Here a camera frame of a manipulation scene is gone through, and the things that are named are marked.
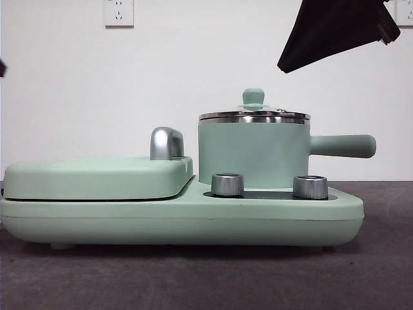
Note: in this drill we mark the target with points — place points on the mint green griddle lid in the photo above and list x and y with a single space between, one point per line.
96 176

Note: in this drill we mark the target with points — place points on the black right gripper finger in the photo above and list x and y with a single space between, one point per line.
335 29

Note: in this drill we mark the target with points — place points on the glass pot lid green knob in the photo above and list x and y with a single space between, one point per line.
253 96

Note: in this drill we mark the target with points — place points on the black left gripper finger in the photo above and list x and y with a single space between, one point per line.
2 68

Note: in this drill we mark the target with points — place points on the mint green breakfast machine base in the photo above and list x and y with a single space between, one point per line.
193 223

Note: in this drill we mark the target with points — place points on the white wall socket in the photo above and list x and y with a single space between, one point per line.
408 14
118 13

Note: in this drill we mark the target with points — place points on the silver control knob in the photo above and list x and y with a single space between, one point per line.
227 185
310 187

